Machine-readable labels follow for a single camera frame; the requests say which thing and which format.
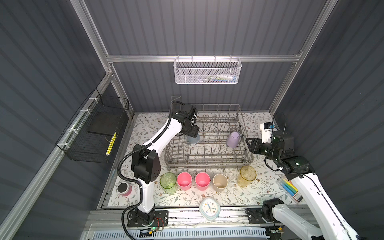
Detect blue textured cup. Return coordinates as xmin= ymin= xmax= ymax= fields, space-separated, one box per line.
xmin=186 ymin=134 xmax=200 ymax=145

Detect purple cup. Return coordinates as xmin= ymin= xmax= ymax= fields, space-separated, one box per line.
xmin=226 ymin=132 xmax=241 ymax=149

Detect yellow transparent cup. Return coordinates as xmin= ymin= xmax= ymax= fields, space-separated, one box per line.
xmin=237 ymin=166 xmax=257 ymax=188

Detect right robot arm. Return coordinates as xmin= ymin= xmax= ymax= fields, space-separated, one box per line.
xmin=246 ymin=131 xmax=361 ymax=240

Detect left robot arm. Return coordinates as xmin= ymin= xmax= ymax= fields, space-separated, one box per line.
xmin=117 ymin=101 xmax=200 ymax=226

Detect highlighter pack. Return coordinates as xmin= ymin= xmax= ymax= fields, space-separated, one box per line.
xmin=277 ymin=178 xmax=304 ymax=203

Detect beige cup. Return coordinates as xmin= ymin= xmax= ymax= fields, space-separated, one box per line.
xmin=212 ymin=174 xmax=229 ymax=192

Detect left pink cup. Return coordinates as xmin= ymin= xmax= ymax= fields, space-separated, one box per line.
xmin=177 ymin=172 xmax=193 ymax=191

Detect pink cup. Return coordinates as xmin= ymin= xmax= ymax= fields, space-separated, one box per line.
xmin=195 ymin=173 xmax=211 ymax=191
xmin=177 ymin=172 xmax=193 ymax=191

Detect right pink cup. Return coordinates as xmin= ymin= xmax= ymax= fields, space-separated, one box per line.
xmin=195 ymin=173 xmax=211 ymax=191

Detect green transparent cup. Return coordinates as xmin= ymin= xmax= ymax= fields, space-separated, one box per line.
xmin=160 ymin=172 xmax=177 ymax=195

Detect markers in white basket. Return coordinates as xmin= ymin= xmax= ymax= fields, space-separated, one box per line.
xmin=199 ymin=74 xmax=238 ymax=84

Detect white square clock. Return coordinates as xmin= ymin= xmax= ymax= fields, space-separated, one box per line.
xmin=199 ymin=197 xmax=221 ymax=221

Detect yellow marker in black basket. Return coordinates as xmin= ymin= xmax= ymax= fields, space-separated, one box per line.
xmin=106 ymin=132 xmax=118 ymax=156

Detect black pad in basket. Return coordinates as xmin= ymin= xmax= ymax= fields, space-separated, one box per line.
xmin=87 ymin=113 xmax=121 ymax=137

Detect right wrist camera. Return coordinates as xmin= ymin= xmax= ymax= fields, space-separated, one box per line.
xmin=260 ymin=122 xmax=275 ymax=143

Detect grey wire dish rack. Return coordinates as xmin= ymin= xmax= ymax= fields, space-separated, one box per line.
xmin=164 ymin=104 xmax=254 ymax=170

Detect white mesh wall basket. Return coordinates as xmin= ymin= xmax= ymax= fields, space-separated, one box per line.
xmin=173 ymin=58 xmax=242 ymax=85

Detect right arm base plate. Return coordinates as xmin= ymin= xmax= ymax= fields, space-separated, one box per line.
xmin=245 ymin=207 xmax=270 ymax=224

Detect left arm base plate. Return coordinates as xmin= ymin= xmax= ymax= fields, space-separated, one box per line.
xmin=127 ymin=209 xmax=169 ymax=228

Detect black wire wall basket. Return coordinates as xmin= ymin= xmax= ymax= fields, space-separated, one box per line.
xmin=56 ymin=91 xmax=132 ymax=164

